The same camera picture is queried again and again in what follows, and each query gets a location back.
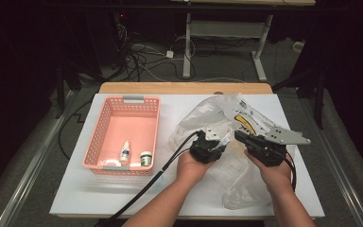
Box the black metal stand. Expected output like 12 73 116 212
54 56 84 120
272 62 328 131

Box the aluminium floor rail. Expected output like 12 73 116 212
297 94 363 227
0 90 78 227

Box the small white dropper bottle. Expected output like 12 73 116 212
119 140 131 164

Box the pink plastic basket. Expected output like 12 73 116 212
82 95 162 177

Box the thin black floor cable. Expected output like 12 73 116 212
58 99 93 160

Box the wooden table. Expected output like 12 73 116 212
56 81 316 221

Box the small white green-label jar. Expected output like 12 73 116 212
139 150 153 167

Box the white table board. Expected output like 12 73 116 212
49 93 325 219

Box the person's right hand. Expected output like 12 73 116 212
244 149 294 194

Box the clear smiley plastic bag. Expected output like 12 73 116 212
168 93 299 211

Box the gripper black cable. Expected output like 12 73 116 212
96 131 200 227
283 150 298 192

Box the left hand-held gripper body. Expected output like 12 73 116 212
189 127 227 165

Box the beige power strip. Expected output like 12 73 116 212
292 41 306 53

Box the tangle of floor cables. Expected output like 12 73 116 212
110 22 198 83

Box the white metal desk frame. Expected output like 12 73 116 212
182 12 273 83

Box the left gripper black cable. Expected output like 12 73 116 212
96 131 200 227

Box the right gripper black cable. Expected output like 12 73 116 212
283 150 298 192

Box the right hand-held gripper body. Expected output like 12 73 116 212
244 126 312 167

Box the person's left hand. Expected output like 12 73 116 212
176 150 217 187

